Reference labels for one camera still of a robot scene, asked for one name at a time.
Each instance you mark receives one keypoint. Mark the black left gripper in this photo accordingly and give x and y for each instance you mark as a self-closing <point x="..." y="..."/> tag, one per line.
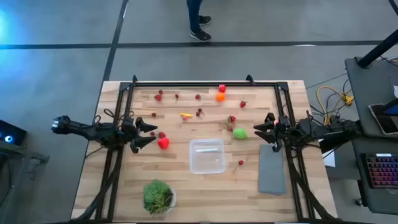
<point x="127" y="137"/>

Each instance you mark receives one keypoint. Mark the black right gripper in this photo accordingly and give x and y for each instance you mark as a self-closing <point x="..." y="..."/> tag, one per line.
<point x="286" y="132"/>

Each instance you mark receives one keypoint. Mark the red toy apple with stem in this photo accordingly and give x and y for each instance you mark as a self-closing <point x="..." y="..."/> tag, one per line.
<point x="163" y="143"/>

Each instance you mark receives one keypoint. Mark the green round toy fruit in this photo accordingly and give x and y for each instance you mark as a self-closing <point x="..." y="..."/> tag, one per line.
<point x="239" y="133"/>

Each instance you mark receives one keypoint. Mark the orange toy fruit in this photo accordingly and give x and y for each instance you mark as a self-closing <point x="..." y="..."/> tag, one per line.
<point x="220" y="97"/>

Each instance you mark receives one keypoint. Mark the red toy tomato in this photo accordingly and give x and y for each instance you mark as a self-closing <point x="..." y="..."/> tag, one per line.
<point x="222" y="88"/>

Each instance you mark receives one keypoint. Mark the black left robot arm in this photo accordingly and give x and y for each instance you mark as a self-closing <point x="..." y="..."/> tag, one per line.
<point x="81" y="129"/>

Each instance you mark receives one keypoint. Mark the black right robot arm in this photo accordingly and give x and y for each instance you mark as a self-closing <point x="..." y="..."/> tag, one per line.
<point x="326" y="130"/>

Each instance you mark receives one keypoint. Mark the clear plastic tupperware container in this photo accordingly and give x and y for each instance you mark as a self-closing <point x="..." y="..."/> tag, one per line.
<point x="207" y="155"/>

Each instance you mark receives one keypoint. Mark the grey rectangular lid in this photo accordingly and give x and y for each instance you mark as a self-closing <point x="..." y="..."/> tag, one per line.
<point x="272" y="169"/>

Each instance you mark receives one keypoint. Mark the white faceted textured container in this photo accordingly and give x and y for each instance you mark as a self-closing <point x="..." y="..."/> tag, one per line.
<point x="158" y="196"/>

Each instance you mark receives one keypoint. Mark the small red toy strawberry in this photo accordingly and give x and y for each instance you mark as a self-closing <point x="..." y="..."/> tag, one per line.
<point x="197" y="96"/>

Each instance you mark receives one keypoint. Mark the white paper sheet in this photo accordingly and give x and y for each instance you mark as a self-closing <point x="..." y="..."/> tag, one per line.
<point x="330" y="158"/>

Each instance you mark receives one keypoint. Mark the grey desk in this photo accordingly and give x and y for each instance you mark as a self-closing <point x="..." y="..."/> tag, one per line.
<point x="367" y="87"/>

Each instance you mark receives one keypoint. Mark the backlit keyboard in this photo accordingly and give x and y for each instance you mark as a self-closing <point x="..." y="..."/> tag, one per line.
<point x="384" y="170"/>

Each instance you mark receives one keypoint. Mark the person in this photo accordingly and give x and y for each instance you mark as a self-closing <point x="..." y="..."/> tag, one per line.
<point x="194" y="15"/>

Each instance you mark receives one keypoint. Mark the black box with blue light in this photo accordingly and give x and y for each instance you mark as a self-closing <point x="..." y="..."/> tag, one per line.
<point x="11" y="132"/>

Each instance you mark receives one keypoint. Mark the black pole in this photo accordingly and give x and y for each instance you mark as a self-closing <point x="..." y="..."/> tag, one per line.
<point x="376" y="49"/>

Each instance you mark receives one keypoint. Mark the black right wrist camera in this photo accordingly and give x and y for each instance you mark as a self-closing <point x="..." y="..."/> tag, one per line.
<point x="284" y="123"/>

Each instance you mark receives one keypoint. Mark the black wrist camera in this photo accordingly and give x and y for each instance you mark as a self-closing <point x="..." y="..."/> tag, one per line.
<point x="128" y="124"/>
<point x="284" y="123"/>

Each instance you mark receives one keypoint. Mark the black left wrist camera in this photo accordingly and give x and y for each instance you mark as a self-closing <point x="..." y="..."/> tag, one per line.
<point x="128" y="124"/>

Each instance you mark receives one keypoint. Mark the black aluminium table frame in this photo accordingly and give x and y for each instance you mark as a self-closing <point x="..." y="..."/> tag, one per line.
<point x="202" y="84"/>

